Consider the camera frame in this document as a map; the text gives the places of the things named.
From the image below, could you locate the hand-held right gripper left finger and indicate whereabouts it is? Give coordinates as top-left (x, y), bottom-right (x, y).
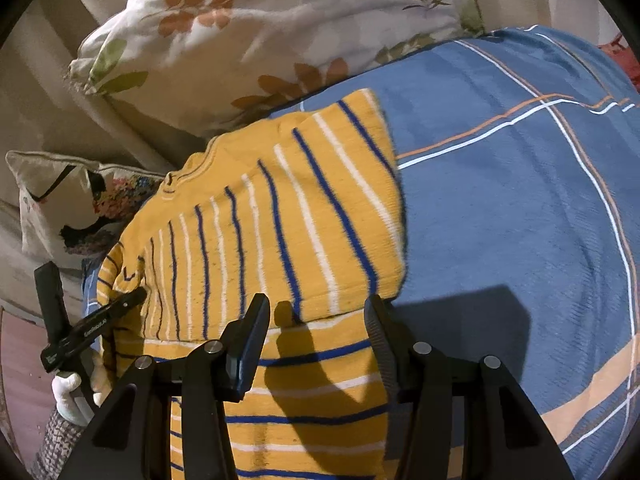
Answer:
top-left (60, 293), bottom-right (271, 480)

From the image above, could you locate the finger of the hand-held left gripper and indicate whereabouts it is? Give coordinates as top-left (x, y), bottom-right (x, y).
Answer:
top-left (40, 287), bottom-right (149, 374)
top-left (33, 261), bottom-right (67, 345)

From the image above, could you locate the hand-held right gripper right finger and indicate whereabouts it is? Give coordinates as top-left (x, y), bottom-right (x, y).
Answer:
top-left (364, 294), bottom-right (573, 480)

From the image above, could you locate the yellow striped sweater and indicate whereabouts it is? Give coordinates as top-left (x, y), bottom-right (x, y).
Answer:
top-left (95, 87), bottom-right (409, 480)

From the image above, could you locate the person's left forearm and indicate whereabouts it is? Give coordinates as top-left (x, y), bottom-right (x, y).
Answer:
top-left (34, 404), bottom-right (87, 469)

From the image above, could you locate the person's left hand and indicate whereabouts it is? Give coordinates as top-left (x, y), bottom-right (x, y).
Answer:
top-left (52, 352), bottom-right (109, 427)

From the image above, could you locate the white floral print cushion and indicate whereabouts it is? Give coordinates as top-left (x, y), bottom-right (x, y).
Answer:
top-left (5, 150), bottom-right (167, 262)

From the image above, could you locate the blue plaid blanket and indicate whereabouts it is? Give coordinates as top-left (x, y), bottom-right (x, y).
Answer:
top-left (82, 25), bottom-right (640, 480)

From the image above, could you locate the beige sofa backrest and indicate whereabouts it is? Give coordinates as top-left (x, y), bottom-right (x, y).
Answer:
top-left (0, 0), bottom-right (176, 321)

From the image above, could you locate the white leaf print pillow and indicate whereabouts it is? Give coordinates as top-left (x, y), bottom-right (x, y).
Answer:
top-left (65, 0), bottom-right (487, 139)

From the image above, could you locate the red cloth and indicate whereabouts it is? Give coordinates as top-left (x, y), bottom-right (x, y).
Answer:
top-left (597, 32), bottom-right (640, 92)

